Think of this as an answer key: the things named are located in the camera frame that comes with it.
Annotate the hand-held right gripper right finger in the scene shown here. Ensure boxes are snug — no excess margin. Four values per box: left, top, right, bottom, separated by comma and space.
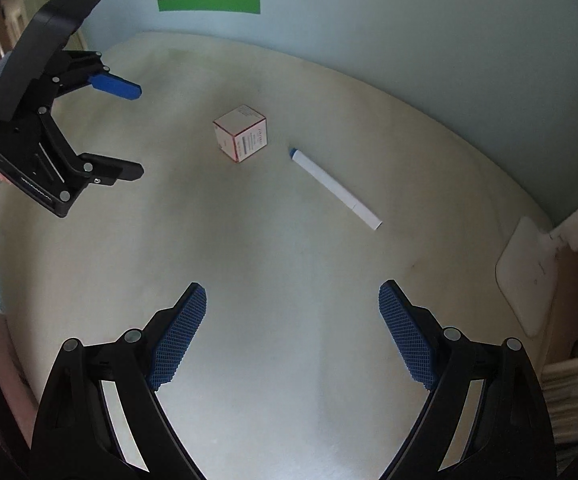
378, 280, 557, 480

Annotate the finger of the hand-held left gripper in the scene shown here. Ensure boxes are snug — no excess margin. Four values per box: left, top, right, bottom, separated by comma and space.
51, 50, 143, 102
38, 107, 145, 201

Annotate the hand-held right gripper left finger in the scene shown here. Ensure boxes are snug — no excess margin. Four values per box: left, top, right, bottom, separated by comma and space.
29, 282, 209, 480

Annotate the small white red-edged cube box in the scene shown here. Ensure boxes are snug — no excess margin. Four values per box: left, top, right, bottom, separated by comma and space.
213, 104, 268, 163

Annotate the long white tube blue cap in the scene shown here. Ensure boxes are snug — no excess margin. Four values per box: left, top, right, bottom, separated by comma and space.
289, 147, 383, 232

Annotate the white flat plastic panel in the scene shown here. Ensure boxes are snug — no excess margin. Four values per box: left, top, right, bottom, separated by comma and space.
495, 216, 562, 338

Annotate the white textured cabinet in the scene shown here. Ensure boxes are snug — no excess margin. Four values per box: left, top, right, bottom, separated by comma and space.
542, 345, 578, 443

